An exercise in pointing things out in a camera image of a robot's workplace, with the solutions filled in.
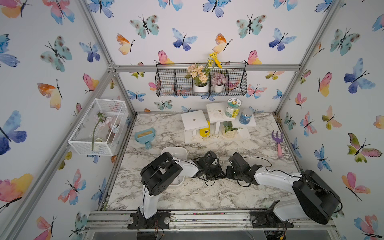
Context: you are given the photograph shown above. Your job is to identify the white storage box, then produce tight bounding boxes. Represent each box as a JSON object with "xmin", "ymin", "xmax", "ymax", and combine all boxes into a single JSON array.
[{"xmin": 161, "ymin": 147, "xmax": 188, "ymax": 188}]

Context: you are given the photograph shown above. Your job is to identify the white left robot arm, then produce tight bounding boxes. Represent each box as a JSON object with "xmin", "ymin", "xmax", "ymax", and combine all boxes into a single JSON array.
[{"xmin": 139, "ymin": 147, "xmax": 226, "ymax": 220}]

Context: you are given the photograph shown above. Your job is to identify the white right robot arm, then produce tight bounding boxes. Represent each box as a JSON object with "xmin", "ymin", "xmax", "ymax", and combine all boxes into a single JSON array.
[{"xmin": 226, "ymin": 153, "xmax": 343, "ymax": 225}]

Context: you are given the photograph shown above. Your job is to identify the yellow can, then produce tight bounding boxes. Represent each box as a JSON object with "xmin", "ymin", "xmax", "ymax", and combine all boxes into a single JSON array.
[{"xmin": 199, "ymin": 121, "xmax": 211, "ymax": 138}]

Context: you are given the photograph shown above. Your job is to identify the cream bubble plant pot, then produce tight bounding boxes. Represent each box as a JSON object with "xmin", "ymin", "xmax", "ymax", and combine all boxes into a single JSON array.
[{"xmin": 222, "ymin": 126, "xmax": 242, "ymax": 139}]

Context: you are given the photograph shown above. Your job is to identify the white tiered display stand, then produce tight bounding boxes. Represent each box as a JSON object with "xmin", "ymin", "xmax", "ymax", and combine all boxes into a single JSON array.
[{"xmin": 181, "ymin": 103, "xmax": 257, "ymax": 144}]

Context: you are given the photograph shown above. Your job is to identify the purple pink garden rake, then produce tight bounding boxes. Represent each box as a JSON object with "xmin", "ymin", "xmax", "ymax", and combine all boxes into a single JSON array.
[{"xmin": 272, "ymin": 131, "xmax": 284, "ymax": 158}]

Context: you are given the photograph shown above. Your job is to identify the blue lidded jar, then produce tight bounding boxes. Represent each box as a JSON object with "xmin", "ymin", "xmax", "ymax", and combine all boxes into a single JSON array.
[{"xmin": 239, "ymin": 108, "xmax": 253, "ymax": 125}]

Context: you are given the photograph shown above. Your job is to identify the sunflower seed jar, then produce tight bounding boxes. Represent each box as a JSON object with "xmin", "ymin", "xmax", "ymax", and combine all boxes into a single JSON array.
[{"xmin": 225, "ymin": 98, "xmax": 242, "ymax": 119}]

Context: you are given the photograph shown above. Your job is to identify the teal dustpan brush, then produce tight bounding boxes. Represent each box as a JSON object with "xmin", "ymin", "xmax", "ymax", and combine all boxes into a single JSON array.
[{"xmin": 135, "ymin": 128, "xmax": 156, "ymax": 149}]

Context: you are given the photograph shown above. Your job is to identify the white pot purple flowers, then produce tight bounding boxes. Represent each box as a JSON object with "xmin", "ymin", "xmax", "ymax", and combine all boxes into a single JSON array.
[{"xmin": 212, "ymin": 73, "xmax": 227, "ymax": 93}]

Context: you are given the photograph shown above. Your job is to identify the white pot beige flowers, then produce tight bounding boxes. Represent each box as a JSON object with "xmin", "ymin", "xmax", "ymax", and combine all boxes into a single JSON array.
[{"xmin": 185, "ymin": 52, "xmax": 222, "ymax": 93}]

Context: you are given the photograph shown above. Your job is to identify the artificial pink flower stem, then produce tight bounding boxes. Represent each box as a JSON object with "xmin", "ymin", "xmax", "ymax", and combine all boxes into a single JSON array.
[{"xmin": 91, "ymin": 111, "xmax": 113, "ymax": 151}]

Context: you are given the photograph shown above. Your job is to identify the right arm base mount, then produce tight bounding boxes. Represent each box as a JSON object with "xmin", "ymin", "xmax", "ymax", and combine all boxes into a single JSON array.
[{"xmin": 250, "ymin": 200, "xmax": 294, "ymax": 229}]

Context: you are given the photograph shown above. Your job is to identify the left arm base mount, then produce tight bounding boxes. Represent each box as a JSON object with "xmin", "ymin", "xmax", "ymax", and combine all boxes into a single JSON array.
[{"xmin": 127, "ymin": 208, "xmax": 171, "ymax": 230}]

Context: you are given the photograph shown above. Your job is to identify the black wire wall basket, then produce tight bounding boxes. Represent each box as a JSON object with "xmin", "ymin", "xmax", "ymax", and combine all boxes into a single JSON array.
[{"xmin": 155, "ymin": 62, "xmax": 248, "ymax": 97}]

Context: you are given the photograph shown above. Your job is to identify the white mesh wall box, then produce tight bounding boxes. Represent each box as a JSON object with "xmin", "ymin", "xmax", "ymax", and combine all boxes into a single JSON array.
[{"xmin": 68, "ymin": 99, "xmax": 129, "ymax": 156}]

